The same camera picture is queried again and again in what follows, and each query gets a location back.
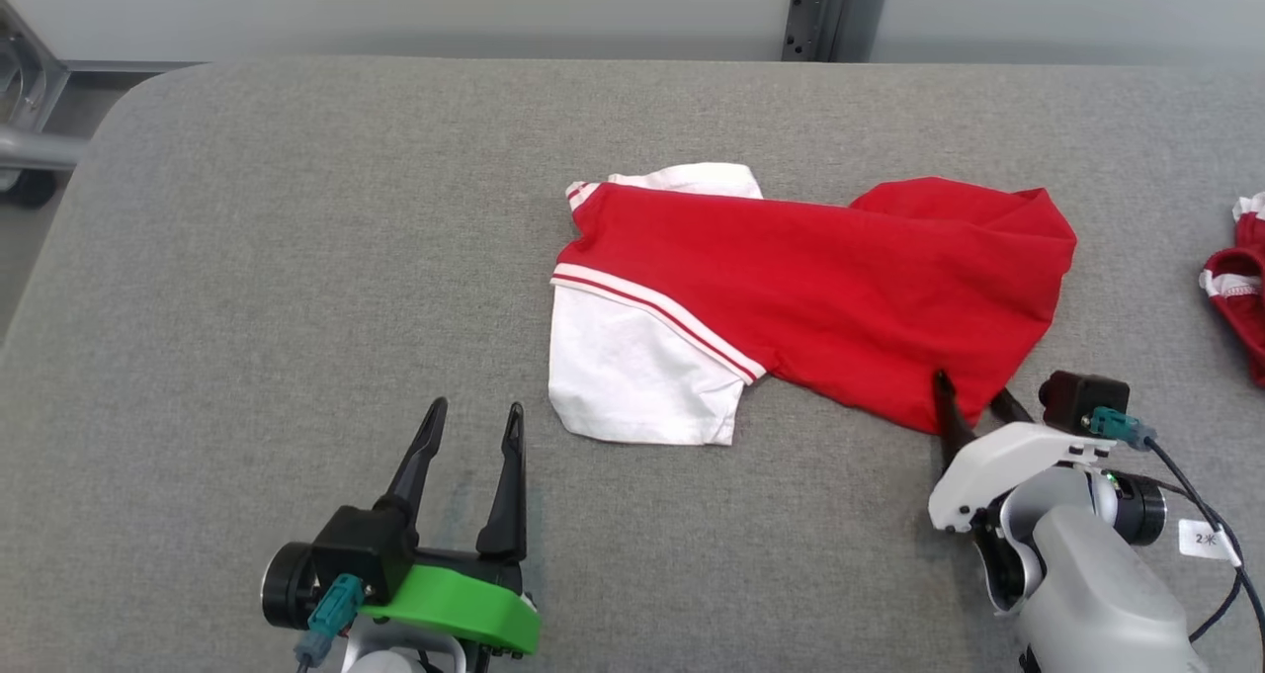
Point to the left gripper, green band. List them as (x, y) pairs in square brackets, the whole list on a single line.
[(455, 604)]

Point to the right gripper, white band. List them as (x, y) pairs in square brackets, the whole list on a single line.
[(1008, 456)]

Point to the red shirt with white sleeves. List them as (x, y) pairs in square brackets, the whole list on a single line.
[(840, 288)]

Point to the red and white basketball jersey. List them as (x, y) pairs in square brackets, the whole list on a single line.
[(1245, 278)]

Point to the right wrist camera, black box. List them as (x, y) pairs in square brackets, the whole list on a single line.
[(1082, 398)]

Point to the wrist camera, black box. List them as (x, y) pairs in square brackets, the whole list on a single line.
[(1082, 398), (346, 554)]

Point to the left wrist camera, black box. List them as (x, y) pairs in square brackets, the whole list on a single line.
[(346, 554)]

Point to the grey metal post with bracket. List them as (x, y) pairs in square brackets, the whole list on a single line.
[(835, 11)]

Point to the grey metal cart frame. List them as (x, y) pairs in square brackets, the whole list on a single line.
[(30, 90)]

